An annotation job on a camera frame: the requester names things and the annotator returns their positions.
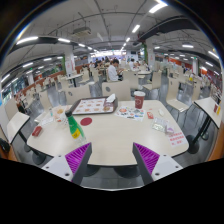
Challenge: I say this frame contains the cream side table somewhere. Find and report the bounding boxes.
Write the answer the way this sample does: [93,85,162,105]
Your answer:
[186,96,224,155]
[5,111,32,145]

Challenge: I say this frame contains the printed paper flyer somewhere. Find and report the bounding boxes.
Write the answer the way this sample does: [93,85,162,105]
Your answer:
[114,105,147,122]

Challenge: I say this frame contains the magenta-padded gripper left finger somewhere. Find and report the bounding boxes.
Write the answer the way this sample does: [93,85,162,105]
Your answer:
[41,142,93,186]

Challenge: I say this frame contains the group of beige chairs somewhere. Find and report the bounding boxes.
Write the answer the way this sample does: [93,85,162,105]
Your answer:
[121,68,164,93]

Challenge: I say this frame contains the ceiling strip lights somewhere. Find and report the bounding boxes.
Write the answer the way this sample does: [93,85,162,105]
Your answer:
[0,0,221,84]

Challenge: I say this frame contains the ceiling air conditioner unit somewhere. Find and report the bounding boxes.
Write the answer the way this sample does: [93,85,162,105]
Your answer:
[71,26,93,38]

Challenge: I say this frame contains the red paper cup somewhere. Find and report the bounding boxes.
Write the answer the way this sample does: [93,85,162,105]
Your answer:
[133,90,147,110]

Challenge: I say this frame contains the dark food tray with paper liner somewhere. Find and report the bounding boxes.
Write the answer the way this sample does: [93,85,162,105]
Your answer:
[71,96,120,116]

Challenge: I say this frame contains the clear green-capped drink bottle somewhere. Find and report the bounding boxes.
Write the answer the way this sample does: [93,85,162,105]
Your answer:
[64,109,88,145]

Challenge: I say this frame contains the beige wooden chair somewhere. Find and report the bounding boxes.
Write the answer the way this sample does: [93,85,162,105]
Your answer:
[101,80,132,102]
[64,84,92,105]
[165,77,190,114]

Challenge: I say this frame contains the person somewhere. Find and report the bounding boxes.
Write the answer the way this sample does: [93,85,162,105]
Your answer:
[106,58,125,83]

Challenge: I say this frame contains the red flat packet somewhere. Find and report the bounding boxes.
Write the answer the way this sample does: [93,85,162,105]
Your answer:
[31,125,44,138]

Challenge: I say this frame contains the white crumpled napkin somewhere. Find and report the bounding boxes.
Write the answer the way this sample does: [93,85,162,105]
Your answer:
[105,93,117,104]

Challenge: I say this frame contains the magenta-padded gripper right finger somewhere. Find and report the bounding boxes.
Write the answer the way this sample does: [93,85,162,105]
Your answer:
[131,142,184,186]

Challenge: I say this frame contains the clear plastic bag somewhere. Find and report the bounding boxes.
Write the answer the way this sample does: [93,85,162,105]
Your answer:
[151,116,170,134]

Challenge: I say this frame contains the white sticker with pink text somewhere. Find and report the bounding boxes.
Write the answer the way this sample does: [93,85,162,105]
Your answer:
[167,130,187,148]

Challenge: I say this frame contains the flat round red coaster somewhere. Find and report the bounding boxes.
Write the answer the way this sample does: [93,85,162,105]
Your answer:
[79,116,93,127]

